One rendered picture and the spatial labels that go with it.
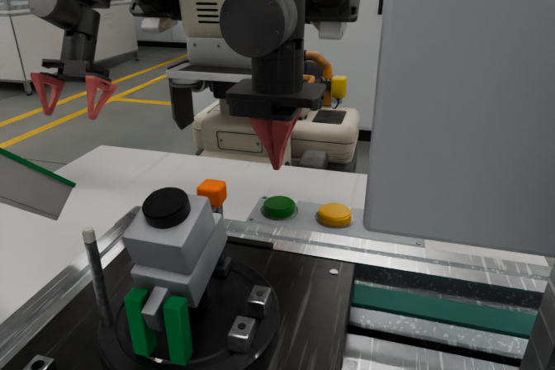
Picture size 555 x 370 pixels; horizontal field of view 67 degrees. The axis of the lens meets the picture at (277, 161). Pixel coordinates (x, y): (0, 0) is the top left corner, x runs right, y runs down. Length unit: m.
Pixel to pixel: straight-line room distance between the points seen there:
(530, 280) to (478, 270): 0.05
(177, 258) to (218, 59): 0.77
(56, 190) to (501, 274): 0.47
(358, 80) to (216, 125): 2.33
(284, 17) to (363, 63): 2.94
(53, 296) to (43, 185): 0.12
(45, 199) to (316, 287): 0.29
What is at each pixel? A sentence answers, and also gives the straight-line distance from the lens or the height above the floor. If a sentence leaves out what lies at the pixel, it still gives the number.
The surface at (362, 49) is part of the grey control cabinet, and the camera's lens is 3.28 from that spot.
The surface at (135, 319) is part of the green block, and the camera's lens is 0.31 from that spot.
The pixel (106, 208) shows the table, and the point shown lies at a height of 0.86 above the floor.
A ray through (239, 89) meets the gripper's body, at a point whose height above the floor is 1.12.
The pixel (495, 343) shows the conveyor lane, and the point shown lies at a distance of 0.45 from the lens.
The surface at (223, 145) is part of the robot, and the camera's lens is 1.10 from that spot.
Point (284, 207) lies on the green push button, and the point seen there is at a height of 0.97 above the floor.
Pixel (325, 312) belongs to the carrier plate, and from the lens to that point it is 0.38.
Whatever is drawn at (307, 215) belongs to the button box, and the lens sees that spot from 0.53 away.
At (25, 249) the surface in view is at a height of 0.86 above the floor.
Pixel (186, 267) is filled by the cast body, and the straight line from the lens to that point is 0.28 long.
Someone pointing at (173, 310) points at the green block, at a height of 1.04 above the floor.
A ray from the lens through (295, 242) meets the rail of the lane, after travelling 0.48.
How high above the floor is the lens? 1.23
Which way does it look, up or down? 24 degrees down
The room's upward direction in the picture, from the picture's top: straight up
